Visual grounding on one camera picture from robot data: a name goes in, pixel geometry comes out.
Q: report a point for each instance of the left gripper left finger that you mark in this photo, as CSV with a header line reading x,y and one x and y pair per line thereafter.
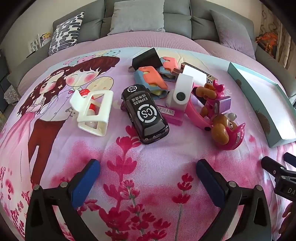
x,y
41,221

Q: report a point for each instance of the red white glue bottle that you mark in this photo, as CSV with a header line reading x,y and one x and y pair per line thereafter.
x,y
91,110

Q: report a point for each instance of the patterned curtain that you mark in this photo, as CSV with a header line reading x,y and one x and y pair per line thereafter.
x,y
286,46

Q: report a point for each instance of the light grey cushion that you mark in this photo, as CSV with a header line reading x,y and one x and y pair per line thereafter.
x,y
135,16

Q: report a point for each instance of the blue orange toy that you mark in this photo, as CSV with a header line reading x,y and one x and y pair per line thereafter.
x,y
169,69
151,79

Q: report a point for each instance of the pink puppy toy figure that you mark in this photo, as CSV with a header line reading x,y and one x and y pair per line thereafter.
x,y
225,132

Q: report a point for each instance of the white plastic hair claw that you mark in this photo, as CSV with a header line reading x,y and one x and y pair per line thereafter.
x,y
102,99

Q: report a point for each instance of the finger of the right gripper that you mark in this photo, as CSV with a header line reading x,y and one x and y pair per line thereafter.
x,y
289,158
277,170

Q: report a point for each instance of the pink lighter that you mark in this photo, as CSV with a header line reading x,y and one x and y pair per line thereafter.
x,y
172,116

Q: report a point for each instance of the grey sofa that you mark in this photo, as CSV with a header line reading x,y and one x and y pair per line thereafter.
x,y
191,19

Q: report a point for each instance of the black toy express car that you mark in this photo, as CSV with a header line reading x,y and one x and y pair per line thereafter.
x,y
144,114

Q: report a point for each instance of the black power adapter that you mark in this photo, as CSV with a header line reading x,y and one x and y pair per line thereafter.
x,y
147,58

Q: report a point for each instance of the purple grey cushion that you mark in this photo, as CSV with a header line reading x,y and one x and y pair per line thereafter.
x,y
232,34

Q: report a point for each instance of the black white patterned cushion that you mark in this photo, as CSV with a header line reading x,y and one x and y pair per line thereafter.
x,y
66,34

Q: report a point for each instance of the white charger plug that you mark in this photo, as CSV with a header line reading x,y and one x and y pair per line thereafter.
x,y
199,78

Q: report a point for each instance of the gold patterned lighter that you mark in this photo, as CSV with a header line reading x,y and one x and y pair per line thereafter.
x,y
210,78

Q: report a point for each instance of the orange patterned bag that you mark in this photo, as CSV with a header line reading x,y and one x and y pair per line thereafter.
x,y
268,41

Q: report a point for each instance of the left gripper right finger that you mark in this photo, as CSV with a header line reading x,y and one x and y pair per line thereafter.
x,y
254,222

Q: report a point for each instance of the dark cabinet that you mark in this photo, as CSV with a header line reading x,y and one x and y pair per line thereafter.
x,y
4,72

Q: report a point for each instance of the white clip device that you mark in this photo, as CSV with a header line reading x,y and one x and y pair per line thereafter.
x,y
179,97

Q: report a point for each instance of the teal shallow box tray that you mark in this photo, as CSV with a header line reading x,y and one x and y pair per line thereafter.
x,y
271,105

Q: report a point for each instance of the cartoon printed bedsheet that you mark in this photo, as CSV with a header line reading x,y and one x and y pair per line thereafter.
x,y
144,192

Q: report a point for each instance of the right hand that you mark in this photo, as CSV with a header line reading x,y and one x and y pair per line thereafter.
x,y
287,215

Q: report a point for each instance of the pink sofa cover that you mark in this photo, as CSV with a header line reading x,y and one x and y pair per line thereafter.
x,y
136,39

